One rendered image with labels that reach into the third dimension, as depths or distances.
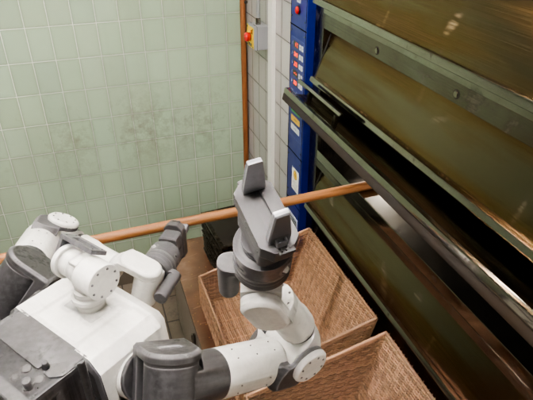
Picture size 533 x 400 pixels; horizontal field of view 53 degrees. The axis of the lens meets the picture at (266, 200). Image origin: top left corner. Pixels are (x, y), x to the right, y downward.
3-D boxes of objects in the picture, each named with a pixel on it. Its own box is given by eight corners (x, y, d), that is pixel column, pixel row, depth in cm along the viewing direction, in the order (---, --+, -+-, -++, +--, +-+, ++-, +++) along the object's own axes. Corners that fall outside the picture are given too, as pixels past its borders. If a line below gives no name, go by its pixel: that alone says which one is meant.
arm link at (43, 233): (21, 248, 138) (-3, 284, 117) (36, 203, 136) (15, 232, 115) (65, 261, 142) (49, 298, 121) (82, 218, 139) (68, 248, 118)
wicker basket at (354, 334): (308, 277, 230) (310, 225, 215) (373, 376, 184) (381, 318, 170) (198, 304, 215) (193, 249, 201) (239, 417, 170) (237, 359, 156)
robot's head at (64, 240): (71, 292, 89) (86, 250, 89) (40, 273, 94) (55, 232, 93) (99, 291, 95) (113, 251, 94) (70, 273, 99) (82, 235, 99)
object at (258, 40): (262, 43, 241) (262, 21, 236) (269, 49, 233) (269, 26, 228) (246, 44, 239) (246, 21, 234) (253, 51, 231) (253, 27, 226)
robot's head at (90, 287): (94, 317, 91) (85, 278, 86) (58, 294, 96) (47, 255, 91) (124, 296, 95) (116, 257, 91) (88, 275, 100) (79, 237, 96)
